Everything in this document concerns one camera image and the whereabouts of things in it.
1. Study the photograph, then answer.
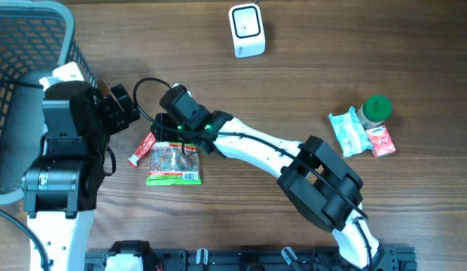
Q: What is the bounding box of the grey plastic mesh basket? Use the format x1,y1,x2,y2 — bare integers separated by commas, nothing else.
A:
0,1,96,205

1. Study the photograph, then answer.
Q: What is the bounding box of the green lid jar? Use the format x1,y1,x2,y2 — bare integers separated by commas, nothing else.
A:
357,96,392,129

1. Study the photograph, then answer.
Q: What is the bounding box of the red candy bar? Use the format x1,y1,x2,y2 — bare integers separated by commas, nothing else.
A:
127,132,156,168

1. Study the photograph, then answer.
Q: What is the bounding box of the clear gummy candy bag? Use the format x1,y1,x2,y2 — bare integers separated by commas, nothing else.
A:
146,142,202,186

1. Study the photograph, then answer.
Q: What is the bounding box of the black right camera cable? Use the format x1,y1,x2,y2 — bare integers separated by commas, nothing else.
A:
132,77,374,270

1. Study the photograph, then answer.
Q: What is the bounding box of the red Kleenex tissue pack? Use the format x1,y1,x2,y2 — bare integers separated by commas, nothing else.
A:
366,125,396,157

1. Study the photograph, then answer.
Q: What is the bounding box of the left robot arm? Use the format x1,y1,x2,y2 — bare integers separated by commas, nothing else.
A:
22,81,140,270

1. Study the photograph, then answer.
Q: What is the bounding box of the white barcode scanner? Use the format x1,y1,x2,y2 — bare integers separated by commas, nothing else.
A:
228,3,266,59

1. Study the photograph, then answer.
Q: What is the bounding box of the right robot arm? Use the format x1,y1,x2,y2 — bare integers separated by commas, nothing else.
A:
160,84,380,270

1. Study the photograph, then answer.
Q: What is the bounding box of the mint green wipes pack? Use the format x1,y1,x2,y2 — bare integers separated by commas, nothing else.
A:
328,106,373,157

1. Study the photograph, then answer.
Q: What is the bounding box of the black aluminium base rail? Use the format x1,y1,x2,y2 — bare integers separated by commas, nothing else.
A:
84,240,417,271

